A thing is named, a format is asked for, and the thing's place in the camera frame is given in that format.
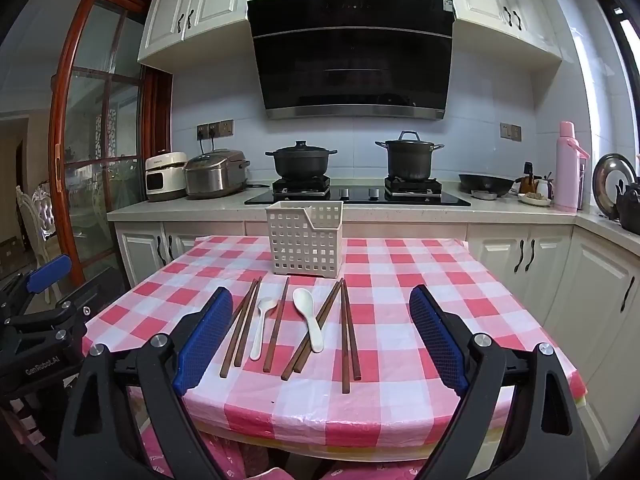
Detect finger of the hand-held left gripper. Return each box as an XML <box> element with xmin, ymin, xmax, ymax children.
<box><xmin>54</xmin><ymin>266</ymin><xmax>131</xmax><ymax>332</ymax></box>
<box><xmin>0</xmin><ymin>254</ymin><xmax>73</xmax><ymax>319</ymax></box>

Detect black teapot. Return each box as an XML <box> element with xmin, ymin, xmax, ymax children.
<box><xmin>615</xmin><ymin>180</ymin><xmax>640</xmax><ymax>235</ymax></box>

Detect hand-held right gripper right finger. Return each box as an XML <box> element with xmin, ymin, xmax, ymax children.
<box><xmin>409</xmin><ymin>284</ymin><xmax>588</xmax><ymax>480</ymax></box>

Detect pink thermos bottle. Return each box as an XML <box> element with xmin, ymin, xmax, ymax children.
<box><xmin>554</xmin><ymin>121</ymin><xmax>591</xmax><ymax>212</ymax></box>

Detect glass pot lid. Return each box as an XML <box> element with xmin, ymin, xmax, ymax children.
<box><xmin>592</xmin><ymin>153</ymin><xmax>638</xmax><ymax>221</ymax></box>

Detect tall dark stockpot with lid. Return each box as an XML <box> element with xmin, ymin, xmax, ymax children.
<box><xmin>375</xmin><ymin>130</ymin><xmax>445</xmax><ymax>182</ymax></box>

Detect silver rice cooker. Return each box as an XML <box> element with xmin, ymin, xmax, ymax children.
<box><xmin>183</xmin><ymin>149</ymin><xmax>251</xmax><ymax>201</ymax></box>

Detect white countertop cooker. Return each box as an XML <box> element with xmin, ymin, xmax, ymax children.
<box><xmin>145</xmin><ymin>152</ymin><xmax>188</xmax><ymax>202</ymax></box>

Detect brown bottle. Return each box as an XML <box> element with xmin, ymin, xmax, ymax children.
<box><xmin>520</xmin><ymin>161</ymin><xmax>538</xmax><ymax>196</ymax></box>

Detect pink printed cloth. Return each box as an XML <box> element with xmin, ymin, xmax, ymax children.
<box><xmin>135</xmin><ymin>410</ymin><xmax>426</xmax><ymax>480</ymax></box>

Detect black glass gas cooktop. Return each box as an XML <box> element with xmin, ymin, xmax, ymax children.
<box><xmin>244</xmin><ymin>175</ymin><xmax>472</xmax><ymax>207</ymax></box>

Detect white plastic lattice basket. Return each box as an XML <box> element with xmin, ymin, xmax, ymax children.
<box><xmin>265</xmin><ymin>200</ymin><xmax>346</xmax><ymax>279</ymax></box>

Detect large white spoon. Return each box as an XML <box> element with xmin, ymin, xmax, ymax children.
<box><xmin>292</xmin><ymin>288</ymin><xmax>325</xmax><ymax>353</ymax></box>

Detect red white checkered tablecloth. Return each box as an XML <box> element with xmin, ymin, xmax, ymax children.
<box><xmin>81</xmin><ymin>235</ymin><xmax>588</xmax><ymax>461</ymax></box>

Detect white ornate chair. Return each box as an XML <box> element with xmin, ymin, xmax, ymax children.
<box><xmin>15</xmin><ymin>185</ymin><xmax>56</xmax><ymax>261</ymax></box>

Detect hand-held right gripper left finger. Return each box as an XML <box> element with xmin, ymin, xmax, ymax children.
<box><xmin>57</xmin><ymin>286</ymin><xmax>236</xmax><ymax>480</ymax></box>

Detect red wooden glass door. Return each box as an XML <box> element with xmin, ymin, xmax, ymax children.
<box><xmin>47</xmin><ymin>0</ymin><xmax>173</xmax><ymax>286</ymax></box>

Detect small white spoon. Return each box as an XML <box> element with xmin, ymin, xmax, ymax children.
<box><xmin>249</xmin><ymin>297</ymin><xmax>277</xmax><ymax>362</ymax></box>

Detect gold wall socket panel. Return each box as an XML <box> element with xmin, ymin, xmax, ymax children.
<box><xmin>196</xmin><ymin>119</ymin><xmax>234</xmax><ymax>140</ymax></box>

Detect white base cabinets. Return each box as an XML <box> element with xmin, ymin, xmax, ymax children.
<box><xmin>114</xmin><ymin>220</ymin><xmax>640</xmax><ymax>466</ymax></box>

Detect black wok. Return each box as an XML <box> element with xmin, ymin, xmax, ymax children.
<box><xmin>458</xmin><ymin>173</ymin><xmax>516</xmax><ymax>196</ymax></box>

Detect black casserole pot with lid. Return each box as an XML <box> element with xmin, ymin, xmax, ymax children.
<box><xmin>265</xmin><ymin>140</ymin><xmax>338</xmax><ymax>180</ymax></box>

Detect speckled stone countertop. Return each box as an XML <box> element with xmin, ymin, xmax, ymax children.
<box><xmin>106</xmin><ymin>180</ymin><xmax>640</xmax><ymax>241</ymax></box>

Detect black glass range hood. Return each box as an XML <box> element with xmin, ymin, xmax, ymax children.
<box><xmin>246</xmin><ymin>0</ymin><xmax>456</xmax><ymax>122</ymax></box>

